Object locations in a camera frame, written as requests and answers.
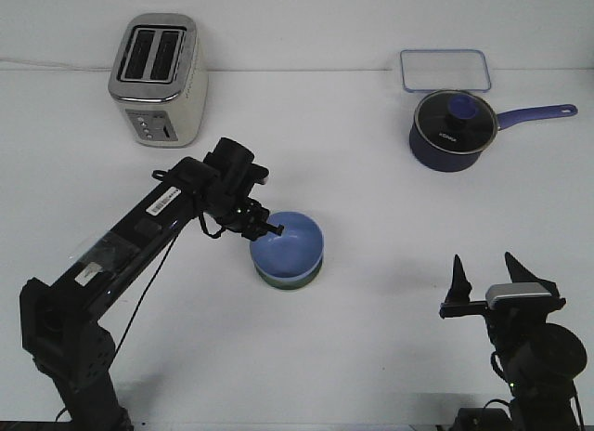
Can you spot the clear blue-rimmed container lid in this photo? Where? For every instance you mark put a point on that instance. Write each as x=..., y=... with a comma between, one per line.
x=428, y=70

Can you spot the blue bowl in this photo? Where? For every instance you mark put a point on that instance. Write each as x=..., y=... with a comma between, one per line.
x=298, y=249

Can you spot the blue saucepan with handle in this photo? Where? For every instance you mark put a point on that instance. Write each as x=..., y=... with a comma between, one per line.
x=443, y=161

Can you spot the green bowl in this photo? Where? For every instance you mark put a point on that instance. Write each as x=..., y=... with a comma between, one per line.
x=290, y=283

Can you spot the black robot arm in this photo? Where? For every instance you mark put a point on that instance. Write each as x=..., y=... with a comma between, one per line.
x=536, y=359
x=59, y=322

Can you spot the silver two-slot toaster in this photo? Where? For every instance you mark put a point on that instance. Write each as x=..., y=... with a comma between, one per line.
x=159, y=80

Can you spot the glass pot lid blue knob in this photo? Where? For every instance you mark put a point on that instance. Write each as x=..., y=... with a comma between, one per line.
x=456, y=121

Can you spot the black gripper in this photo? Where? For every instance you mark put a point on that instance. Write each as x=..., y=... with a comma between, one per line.
x=228, y=199
x=510, y=322

